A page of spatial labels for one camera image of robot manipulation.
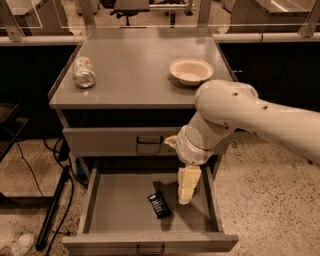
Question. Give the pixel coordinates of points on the black middle drawer handle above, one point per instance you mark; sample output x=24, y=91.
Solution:
x=150, y=251

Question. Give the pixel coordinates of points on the grey metal drawer cabinet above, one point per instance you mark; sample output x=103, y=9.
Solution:
x=135, y=89

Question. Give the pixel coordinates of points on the white sneaker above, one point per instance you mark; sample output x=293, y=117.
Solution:
x=20, y=246

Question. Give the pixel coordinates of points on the black desk frame leg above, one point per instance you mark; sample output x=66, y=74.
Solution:
x=10, y=127

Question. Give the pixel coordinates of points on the dark blue rxbar wrapper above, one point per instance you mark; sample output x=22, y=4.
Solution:
x=159, y=205

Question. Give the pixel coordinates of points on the white paper bowl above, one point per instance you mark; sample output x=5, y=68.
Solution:
x=191, y=71

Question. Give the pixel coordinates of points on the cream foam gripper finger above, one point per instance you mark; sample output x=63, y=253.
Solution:
x=188, y=178
x=171, y=141

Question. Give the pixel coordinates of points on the open grey middle drawer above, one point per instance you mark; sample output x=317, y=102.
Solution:
x=117, y=216

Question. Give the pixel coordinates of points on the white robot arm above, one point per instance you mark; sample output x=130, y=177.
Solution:
x=223, y=107

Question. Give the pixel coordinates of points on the black office chair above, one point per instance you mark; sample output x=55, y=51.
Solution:
x=130, y=8

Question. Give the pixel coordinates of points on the closed grey top drawer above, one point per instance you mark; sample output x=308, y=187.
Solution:
x=117, y=141

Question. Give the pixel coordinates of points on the crushed silver soda can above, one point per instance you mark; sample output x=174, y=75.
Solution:
x=83, y=72

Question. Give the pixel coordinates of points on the white horizontal rail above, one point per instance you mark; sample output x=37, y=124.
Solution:
x=220, y=38

